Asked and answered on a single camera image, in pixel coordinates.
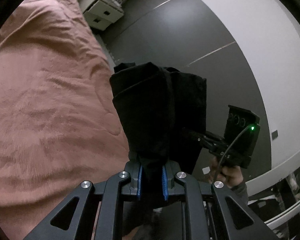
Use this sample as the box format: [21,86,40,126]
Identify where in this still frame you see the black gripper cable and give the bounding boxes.
[213,126,253,183]

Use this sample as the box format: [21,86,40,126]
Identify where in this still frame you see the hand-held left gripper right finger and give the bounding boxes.
[162,162,280,240]

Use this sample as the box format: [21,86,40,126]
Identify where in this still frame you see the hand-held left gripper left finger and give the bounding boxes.
[22,161,143,240]

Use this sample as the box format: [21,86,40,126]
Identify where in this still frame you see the person's right hand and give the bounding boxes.
[207,155,244,190]

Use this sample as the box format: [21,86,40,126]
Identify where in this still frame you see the white nightstand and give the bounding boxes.
[79,0,125,31]

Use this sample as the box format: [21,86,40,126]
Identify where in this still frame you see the black pants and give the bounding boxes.
[109,62,207,240]

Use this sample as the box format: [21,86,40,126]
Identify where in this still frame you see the pink bed cover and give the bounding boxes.
[0,0,131,209]

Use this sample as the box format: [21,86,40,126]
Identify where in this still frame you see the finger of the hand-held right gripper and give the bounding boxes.
[182,127,225,153]

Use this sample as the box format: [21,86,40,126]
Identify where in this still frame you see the dark patterned rug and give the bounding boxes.
[277,167,300,206]

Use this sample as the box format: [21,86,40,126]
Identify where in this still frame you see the person's right forearm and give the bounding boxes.
[229,179,250,203]

